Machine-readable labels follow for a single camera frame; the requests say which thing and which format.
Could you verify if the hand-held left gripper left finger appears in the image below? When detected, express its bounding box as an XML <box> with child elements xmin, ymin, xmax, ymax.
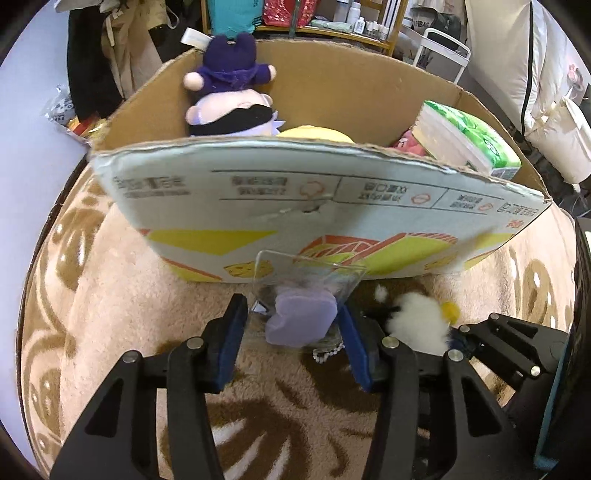
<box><xmin>48</xmin><ymin>293</ymin><xmax>249</xmax><ymax>480</ymax></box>

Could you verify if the pink plush toy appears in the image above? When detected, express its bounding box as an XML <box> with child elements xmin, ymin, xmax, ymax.
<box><xmin>390</xmin><ymin>129</ymin><xmax>428</xmax><ymax>160</ymax></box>

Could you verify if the white padded cushion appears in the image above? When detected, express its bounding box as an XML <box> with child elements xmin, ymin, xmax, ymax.
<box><xmin>464</xmin><ymin>0</ymin><xmax>591</xmax><ymax>139</ymax></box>

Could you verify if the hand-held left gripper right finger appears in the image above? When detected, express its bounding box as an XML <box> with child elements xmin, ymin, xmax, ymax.
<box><xmin>338</xmin><ymin>305</ymin><xmax>532</xmax><ymax>480</ymax></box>

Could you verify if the white pillow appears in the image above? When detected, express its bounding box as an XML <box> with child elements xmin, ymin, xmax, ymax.
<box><xmin>526</xmin><ymin>97</ymin><xmax>591</xmax><ymax>185</ymax></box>

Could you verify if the purple clothed plush doll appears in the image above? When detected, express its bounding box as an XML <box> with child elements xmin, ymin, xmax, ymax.
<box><xmin>182</xmin><ymin>28</ymin><xmax>283</xmax><ymax>138</ymax></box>

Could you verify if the white rolling cart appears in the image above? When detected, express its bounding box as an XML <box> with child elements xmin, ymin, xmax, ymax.
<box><xmin>399</xmin><ymin>28</ymin><xmax>472</xmax><ymax>86</ymax></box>

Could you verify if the black coat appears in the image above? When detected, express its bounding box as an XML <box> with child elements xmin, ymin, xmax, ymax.
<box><xmin>67</xmin><ymin>4</ymin><xmax>123</xmax><ymax>118</ymax></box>

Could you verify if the cardboard box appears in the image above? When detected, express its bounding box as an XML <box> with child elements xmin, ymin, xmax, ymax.
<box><xmin>88</xmin><ymin>38</ymin><xmax>554</xmax><ymax>283</ymax></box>

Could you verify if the purple plush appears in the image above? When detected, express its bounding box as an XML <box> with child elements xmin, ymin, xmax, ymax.
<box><xmin>252</xmin><ymin>249</ymin><xmax>368</xmax><ymax>365</ymax></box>

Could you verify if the wooden shelf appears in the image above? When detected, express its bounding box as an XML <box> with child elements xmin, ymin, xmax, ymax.
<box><xmin>201</xmin><ymin>0</ymin><xmax>411</xmax><ymax>56</ymax></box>

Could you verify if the beige patterned blanket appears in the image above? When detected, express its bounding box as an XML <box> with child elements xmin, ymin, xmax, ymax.
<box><xmin>18</xmin><ymin>157</ymin><xmax>583</xmax><ymax>480</ymax></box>

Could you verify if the green tissue pack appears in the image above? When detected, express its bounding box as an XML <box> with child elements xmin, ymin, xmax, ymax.
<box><xmin>412</xmin><ymin>99</ymin><xmax>522</xmax><ymax>182</ymax></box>

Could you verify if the clear snack bag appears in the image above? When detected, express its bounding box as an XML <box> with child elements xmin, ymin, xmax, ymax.
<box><xmin>41</xmin><ymin>85</ymin><xmax>109</xmax><ymax>144</ymax></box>

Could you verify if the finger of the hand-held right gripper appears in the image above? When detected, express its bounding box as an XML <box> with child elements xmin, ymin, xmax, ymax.
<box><xmin>458</xmin><ymin>313</ymin><xmax>570</xmax><ymax>354</ymax></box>
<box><xmin>450</xmin><ymin>335</ymin><xmax>548</xmax><ymax>393</ymax></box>

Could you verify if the yellow plush toy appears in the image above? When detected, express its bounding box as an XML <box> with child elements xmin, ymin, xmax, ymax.
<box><xmin>277</xmin><ymin>124</ymin><xmax>355</xmax><ymax>144</ymax></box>

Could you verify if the red patterned bag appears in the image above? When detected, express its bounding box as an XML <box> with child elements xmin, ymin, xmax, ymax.
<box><xmin>262</xmin><ymin>0</ymin><xmax>319</xmax><ymax>27</ymax></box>

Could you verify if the white fluffy plush toy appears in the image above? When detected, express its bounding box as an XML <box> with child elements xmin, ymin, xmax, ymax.
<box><xmin>374</xmin><ymin>284</ymin><xmax>461</xmax><ymax>356</ymax></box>

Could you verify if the teal bag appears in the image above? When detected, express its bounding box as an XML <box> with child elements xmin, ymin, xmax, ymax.
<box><xmin>205</xmin><ymin>0</ymin><xmax>259</xmax><ymax>35</ymax></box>

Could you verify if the group of white bottles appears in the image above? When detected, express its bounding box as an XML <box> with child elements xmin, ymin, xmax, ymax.
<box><xmin>332</xmin><ymin>0</ymin><xmax>393</xmax><ymax>38</ymax></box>

